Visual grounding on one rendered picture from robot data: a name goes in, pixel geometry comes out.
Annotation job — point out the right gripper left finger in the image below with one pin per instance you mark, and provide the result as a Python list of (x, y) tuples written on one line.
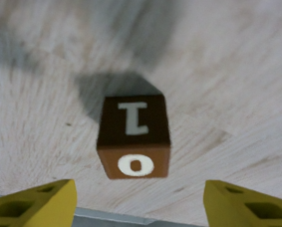
[(48, 205)]

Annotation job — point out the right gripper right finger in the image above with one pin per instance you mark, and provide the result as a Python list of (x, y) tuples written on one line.
[(230, 205)]

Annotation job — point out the brown cube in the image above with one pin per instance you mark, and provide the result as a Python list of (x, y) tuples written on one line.
[(135, 140)]

